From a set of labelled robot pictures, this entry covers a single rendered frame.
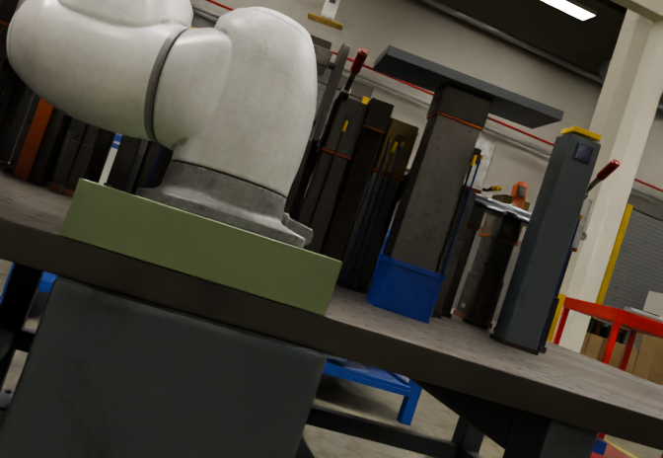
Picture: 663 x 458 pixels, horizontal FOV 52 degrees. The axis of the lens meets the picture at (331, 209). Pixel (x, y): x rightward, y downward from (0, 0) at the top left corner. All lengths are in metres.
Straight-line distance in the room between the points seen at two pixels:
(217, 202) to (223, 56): 0.17
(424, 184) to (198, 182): 0.63
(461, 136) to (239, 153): 0.65
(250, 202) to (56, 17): 0.32
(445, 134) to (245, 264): 0.70
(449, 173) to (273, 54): 0.61
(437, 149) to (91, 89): 0.71
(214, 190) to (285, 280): 0.14
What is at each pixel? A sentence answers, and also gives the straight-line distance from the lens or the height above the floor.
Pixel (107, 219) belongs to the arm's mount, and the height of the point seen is 0.73.
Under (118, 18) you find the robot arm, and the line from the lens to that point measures 0.89.
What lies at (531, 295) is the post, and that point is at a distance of 1.42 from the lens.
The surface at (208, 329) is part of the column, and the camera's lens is 0.74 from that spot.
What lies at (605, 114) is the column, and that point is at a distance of 9.18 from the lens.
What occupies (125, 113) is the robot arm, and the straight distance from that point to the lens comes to 0.88.
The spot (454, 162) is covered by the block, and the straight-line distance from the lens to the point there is 1.36.
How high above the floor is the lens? 0.78
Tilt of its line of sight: 3 degrees up
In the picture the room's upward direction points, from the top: 19 degrees clockwise
